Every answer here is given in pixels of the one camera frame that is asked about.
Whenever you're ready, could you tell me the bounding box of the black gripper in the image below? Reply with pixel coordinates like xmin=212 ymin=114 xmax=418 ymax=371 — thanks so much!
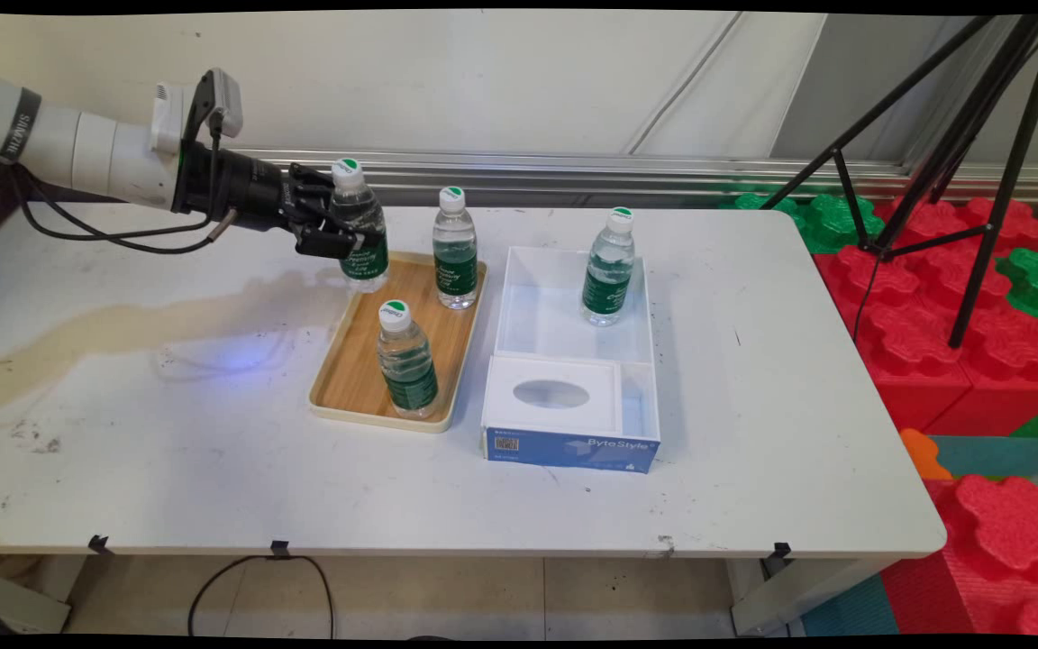
xmin=172 ymin=142 xmax=367 ymax=262

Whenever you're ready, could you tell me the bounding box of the water bottle green label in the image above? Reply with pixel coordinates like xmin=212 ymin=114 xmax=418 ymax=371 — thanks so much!
xmin=328 ymin=158 xmax=391 ymax=294
xmin=580 ymin=207 xmax=637 ymax=327
xmin=432 ymin=187 xmax=480 ymax=311
xmin=377 ymin=300 xmax=441 ymax=421

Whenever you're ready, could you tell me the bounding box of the wooden tray cream rim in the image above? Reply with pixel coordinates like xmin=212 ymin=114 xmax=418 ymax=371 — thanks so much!
xmin=307 ymin=251 xmax=488 ymax=435

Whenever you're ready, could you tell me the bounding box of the white box blue side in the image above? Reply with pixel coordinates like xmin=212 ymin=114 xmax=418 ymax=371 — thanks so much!
xmin=480 ymin=246 xmax=661 ymax=474

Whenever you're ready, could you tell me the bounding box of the white table leg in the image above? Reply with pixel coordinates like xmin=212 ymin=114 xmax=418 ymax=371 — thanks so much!
xmin=0 ymin=554 xmax=92 ymax=636
xmin=731 ymin=557 xmax=885 ymax=637

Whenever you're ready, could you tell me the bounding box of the large red foam block stack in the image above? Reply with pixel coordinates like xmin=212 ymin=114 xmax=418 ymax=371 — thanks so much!
xmin=812 ymin=194 xmax=1038 ymax=435

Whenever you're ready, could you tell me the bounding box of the orange foam piece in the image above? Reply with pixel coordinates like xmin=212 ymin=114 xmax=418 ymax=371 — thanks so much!
xmin=899 ymin=428 xmax=954 ymax=480

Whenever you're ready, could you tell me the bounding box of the teal foam mat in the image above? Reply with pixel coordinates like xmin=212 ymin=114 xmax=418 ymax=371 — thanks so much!
xmin=798 ymin=575 xmax=900 ymax=637
xmin=929 ymin=435 xmax=1038 ymax=479

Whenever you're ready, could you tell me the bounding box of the black tripod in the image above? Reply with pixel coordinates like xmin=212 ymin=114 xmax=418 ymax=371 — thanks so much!
xmin=760 ymin=14 xmax=1038 ymax=350

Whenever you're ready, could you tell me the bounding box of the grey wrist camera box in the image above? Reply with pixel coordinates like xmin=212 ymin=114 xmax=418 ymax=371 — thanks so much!
xmin=181 ymin=68 xmax=243 ymax=145

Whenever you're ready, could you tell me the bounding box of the black looped wrist cable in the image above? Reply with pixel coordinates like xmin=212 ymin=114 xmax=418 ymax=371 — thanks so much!
xmin=23 ymin=135 xmax=223 ymax=242
xmin=10 ymin=167 xmax=239 ymax=256

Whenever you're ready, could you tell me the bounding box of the aluminium wall rail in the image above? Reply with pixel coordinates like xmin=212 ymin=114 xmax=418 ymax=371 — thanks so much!
xmin=231 ymin=149 xmax=1038 ymax=205

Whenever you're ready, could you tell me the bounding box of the black cable under table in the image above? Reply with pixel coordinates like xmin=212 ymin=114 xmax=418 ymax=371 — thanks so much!
xmin=187 ymin=555 xmax=336 ymax=637

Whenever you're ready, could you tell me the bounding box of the thin black tripod cable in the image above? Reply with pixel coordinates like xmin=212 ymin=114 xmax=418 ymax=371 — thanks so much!
xmin=852 ymin=242 xmax=882 ymax=343

